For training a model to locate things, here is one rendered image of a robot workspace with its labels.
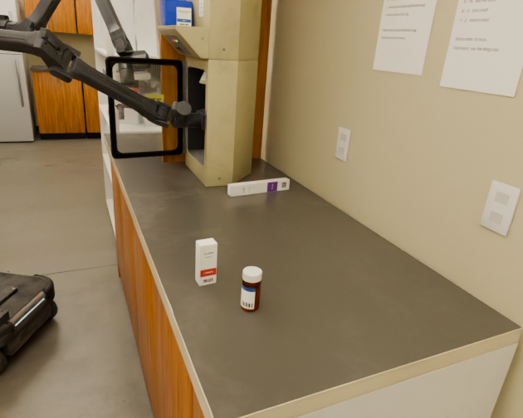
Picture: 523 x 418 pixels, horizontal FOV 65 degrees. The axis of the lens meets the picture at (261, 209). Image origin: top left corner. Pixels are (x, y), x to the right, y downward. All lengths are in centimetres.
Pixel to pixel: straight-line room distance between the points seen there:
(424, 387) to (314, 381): 26
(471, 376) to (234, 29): 125
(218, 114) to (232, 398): 108
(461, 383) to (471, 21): 82
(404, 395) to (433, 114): 71
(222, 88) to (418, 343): 107
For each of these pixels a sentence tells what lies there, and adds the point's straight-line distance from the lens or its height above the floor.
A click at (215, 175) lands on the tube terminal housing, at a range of 161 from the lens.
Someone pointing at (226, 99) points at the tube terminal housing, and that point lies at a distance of 156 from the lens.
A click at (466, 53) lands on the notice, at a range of 116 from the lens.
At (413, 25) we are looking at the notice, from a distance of 130.
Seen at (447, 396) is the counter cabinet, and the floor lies 81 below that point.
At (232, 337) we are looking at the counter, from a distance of 83.
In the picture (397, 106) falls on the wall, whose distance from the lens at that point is 131.
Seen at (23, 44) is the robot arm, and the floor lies 142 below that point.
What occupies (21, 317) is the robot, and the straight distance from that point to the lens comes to 225.
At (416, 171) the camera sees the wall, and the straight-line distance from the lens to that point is 125.
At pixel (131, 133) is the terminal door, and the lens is 179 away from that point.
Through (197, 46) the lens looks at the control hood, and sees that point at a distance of 151.
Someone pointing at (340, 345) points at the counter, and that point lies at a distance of 85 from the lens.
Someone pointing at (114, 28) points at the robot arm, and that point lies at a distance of 192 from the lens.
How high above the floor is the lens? 147
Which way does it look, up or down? 22 degrees down
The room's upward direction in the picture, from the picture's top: 4 degrees clockwise
